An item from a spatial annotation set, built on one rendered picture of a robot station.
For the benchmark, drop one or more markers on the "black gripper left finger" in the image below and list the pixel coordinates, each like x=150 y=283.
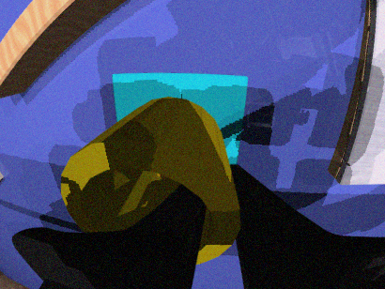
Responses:
x=158 y=252

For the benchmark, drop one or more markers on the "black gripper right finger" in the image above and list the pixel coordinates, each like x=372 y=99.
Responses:
x=280 y=249

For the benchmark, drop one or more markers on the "brown wooden plank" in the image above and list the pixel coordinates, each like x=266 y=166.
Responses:
x=44 y=30

